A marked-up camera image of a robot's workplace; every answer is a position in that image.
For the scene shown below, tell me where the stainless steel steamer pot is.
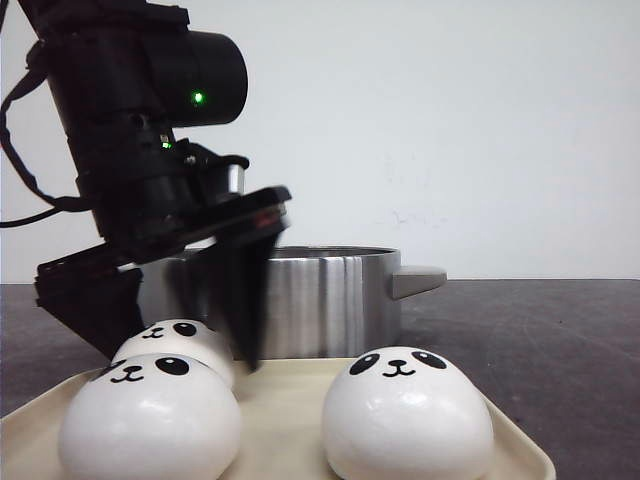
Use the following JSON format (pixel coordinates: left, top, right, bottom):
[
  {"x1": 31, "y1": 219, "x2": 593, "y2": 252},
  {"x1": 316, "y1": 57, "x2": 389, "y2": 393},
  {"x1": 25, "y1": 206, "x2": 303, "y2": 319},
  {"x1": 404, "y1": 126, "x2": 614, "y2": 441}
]
[{"x1": 139, "y1": 246, "x2": 447, "y2": 359}]

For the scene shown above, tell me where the beige plastic tray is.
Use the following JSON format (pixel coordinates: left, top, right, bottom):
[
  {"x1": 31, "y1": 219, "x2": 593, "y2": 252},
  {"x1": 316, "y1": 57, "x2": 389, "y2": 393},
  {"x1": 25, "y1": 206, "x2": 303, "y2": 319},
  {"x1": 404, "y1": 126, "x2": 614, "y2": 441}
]
[{"x1": 1, "y1": 358, "x2": 556, "y2": 480}]

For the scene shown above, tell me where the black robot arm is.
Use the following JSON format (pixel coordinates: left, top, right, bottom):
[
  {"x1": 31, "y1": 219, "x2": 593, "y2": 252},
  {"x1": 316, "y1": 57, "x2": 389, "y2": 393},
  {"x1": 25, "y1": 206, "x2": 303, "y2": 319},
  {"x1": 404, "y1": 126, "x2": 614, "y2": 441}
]
[{"x1": 22, "y1": 1, "x2": 290, "y2": 367}]

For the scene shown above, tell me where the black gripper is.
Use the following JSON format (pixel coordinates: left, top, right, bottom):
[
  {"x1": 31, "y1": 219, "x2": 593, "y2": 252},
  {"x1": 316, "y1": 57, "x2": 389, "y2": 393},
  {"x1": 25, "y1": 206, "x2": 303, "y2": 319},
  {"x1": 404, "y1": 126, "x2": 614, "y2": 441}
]
[{"x1": 35, "y1": 119, "x2": 291, "y2": 371}]

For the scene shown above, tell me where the black sleeved cable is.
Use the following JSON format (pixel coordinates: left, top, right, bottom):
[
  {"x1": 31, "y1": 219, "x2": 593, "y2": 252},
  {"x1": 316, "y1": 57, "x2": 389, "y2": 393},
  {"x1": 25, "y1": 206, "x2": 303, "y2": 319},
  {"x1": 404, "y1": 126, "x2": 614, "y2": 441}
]
[{"x1": 0, "y1": 42, "x2": 96, "y2": 230}]

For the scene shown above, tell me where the panda bun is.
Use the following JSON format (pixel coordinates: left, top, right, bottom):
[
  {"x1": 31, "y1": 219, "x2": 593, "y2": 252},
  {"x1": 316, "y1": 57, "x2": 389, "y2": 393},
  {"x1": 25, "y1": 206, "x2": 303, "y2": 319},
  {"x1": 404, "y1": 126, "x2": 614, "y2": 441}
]
[
  {"x1": 58, "y1": 353, "x2": 242, "y2": 479},
  {"x1": 322, "y1": 346, "x2": 495, "y2": 479},
  {"x1": 112, "y1": 319, "x2": 235, "y2": 389}
]

